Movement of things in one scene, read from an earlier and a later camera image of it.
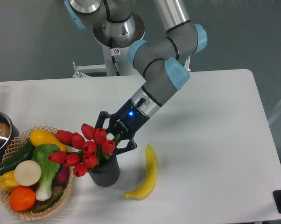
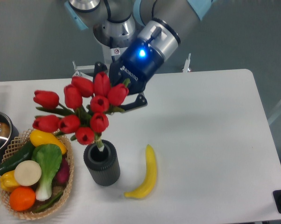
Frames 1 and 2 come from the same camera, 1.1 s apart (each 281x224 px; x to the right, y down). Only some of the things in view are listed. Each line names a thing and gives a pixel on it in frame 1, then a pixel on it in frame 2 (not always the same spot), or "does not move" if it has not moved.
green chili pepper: x=49 y=203 does not move
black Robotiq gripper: x=124 y=122 to x=137 y=64
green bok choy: x=41 y=154 does not move
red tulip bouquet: x=83 y=151 to x=87 y=103
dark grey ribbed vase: x=107 y=174 does not move
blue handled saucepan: x=2 y=131 does not move
